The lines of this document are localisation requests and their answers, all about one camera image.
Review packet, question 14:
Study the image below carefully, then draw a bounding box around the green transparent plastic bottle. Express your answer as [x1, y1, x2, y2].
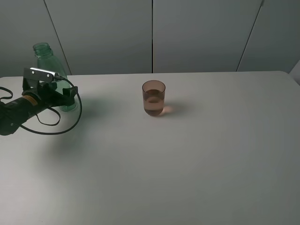
[32, 42, 77, 112]

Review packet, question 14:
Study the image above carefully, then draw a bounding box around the black camera cable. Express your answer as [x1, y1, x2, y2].
[0, 75, 83, 135]

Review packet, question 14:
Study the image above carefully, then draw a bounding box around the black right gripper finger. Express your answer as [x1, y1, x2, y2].
[50, 86, 78, 108]

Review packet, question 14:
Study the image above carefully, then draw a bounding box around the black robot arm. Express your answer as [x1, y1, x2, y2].
[0, 78, 83, 136]

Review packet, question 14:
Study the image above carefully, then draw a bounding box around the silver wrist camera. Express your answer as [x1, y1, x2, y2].
[23, 67, 58, 83]

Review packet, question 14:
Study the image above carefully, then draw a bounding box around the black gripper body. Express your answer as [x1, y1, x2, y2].
[22, 79, 63, 108]

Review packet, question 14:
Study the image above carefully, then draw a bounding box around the pink translucent plastic cup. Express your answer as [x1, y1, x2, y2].
[142, 80, 165, 116]

